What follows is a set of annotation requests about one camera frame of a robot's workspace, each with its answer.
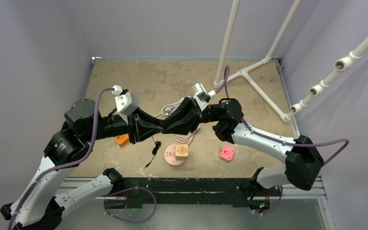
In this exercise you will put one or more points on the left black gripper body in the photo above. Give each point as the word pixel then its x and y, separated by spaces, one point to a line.
pixel 130 128

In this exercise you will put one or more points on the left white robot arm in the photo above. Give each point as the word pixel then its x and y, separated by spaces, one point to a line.
pixel 39 207

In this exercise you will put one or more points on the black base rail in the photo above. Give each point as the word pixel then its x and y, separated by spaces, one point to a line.
pixel 237 192

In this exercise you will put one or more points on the orange power strip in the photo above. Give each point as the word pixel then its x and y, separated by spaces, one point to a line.
pixel 122 140

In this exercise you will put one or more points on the pink square plug adapter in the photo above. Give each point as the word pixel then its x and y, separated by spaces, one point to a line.
pixel 227 153

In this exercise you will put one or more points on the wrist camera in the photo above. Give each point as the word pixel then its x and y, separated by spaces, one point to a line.
pixel 126 102
pixel 202 96

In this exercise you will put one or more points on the white pipe frame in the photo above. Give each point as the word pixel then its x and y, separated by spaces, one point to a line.
pixel 244 72

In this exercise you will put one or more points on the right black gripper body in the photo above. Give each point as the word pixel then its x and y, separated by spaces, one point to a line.
pixel 195 112

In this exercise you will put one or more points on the white pipe with fittings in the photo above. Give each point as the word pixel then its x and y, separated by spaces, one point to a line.
pixel 340 66

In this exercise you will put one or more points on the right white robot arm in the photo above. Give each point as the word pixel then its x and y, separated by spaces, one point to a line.
pixel 301 161

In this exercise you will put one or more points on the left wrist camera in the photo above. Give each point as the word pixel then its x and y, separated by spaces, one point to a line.
pixel 126 102

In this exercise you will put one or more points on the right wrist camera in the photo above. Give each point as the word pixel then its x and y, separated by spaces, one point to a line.
pixel 202 96

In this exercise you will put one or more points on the beige cube power socket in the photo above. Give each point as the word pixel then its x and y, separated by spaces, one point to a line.
pixel 181 150

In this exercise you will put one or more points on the pink round power socket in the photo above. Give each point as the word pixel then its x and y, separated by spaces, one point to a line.
pixel 170 157

